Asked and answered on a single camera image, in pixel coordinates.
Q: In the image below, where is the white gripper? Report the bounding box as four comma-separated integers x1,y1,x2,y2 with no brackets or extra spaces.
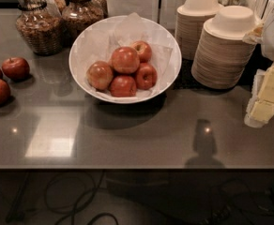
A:
242,10,274,128

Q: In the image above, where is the right front red apple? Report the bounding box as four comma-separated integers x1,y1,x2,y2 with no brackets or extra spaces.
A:
134,63,158,90

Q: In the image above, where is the back right red apple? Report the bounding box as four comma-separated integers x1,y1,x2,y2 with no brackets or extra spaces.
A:
131,40,152,63

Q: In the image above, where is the top centre red apple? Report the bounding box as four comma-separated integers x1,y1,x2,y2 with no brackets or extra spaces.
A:
111,47,140,74

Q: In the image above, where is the front centre red apple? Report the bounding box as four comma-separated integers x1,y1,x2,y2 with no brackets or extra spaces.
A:
109,75,137,98

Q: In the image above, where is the left yellowish red apple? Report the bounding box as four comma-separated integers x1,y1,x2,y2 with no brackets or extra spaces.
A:
86,61,114,91

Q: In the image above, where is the white paper bowl liner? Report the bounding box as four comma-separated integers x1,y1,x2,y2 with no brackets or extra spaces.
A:
75,11,175,100

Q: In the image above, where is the white bowl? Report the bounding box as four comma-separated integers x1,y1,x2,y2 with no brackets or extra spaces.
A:
68,14,183,105

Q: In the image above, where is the red apple on table back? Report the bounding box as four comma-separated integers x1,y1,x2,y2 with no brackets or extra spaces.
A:
2,57,30,81

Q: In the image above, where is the front stack of paper bowls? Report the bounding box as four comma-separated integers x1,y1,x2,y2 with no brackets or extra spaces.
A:
191,6,257,89

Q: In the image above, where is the stack of paper bowls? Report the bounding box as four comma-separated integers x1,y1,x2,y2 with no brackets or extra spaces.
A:
191,6,257,89
175,0,222,60

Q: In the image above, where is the back stack of paper bowls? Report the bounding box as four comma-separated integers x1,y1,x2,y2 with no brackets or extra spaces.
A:
175,0,222,60

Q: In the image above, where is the right glass granola jar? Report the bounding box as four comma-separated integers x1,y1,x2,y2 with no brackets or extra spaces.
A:
62,0,104,39

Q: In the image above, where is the glass granola jar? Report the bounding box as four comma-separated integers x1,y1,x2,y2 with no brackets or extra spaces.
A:
15,0,63,55
62,0,104,39

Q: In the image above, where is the left glass granola jar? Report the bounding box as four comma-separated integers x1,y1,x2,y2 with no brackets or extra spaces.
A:
15,0,63,55

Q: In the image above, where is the black cable under table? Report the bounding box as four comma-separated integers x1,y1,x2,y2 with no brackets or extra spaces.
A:
42,170,121,225

